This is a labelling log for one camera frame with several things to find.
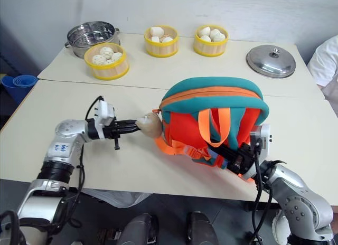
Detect blue stacked cups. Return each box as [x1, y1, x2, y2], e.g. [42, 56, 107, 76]
[1, 74, 40, 105]

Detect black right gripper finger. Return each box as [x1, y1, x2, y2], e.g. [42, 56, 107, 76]
[207, 142, 240, 159]
[220, 153, 234, 168]

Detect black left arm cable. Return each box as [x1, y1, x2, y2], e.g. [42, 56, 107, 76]
[67, 95, 104, 230]

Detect stainless steel steamer pot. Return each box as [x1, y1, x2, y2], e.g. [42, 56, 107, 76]
[64, 21, 122, 59]

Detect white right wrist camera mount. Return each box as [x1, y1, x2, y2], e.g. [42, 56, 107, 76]
[249, 123, 273, 162]

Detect orange and teal backpack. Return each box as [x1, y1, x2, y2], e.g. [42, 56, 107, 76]
[154, 76, 270, 183]

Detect white plastic bag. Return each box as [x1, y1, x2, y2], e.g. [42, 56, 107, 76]
[81, 188, 153, 210]

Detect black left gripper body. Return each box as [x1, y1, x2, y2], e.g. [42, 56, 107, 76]
[101, 119, 124, 151]

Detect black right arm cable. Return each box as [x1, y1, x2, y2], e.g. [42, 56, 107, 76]
[250, 140, 274, 245]

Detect bamboo steamer with round buns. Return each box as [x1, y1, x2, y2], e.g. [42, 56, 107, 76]
[193, 24, 229, 57]

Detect person in white shirt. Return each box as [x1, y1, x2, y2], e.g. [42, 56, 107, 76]
[307, 34, 338, 101]

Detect bamboo steamer with speckled buns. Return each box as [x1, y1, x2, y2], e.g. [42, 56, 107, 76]
[84, 42, 130, 81]

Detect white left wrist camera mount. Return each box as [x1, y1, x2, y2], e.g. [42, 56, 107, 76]
[92, 100, 117, 139]

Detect beige round bun-like object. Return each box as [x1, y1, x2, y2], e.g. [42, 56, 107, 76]
[135, 112, 163, 139]

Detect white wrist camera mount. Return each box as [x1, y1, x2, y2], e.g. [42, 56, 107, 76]
[92, 100, 117, 139]
[249, 123, 273, 162]

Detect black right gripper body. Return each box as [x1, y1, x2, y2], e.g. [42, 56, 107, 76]
[227, 144, 261, 179]

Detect dark rounded shape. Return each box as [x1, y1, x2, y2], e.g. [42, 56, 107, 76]
[185, 210, 220, 245]
[116, 212, 159, 245]

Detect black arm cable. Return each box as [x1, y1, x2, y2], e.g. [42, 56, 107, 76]
[67, 95, 104, 230]
[250, 140, 274, 245]

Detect stainless steel pot lid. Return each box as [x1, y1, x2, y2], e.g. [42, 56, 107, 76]
[246, 44, 297, 79]

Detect white rounded robot cover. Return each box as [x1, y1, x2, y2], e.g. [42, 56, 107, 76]
[271, 209, 292, 245]

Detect bamboo steamer with rectangular buns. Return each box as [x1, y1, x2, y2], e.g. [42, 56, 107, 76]
[143, 25, 180, 58]

